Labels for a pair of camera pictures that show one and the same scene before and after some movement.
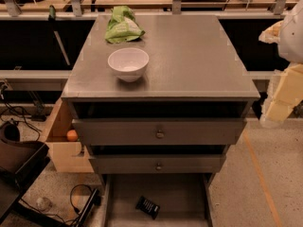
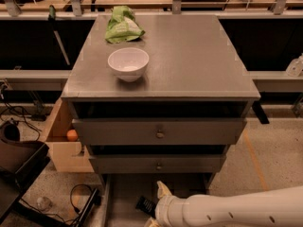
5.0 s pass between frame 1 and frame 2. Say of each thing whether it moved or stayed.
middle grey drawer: stayed
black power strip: stayed
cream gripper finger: moved
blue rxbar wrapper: stayed
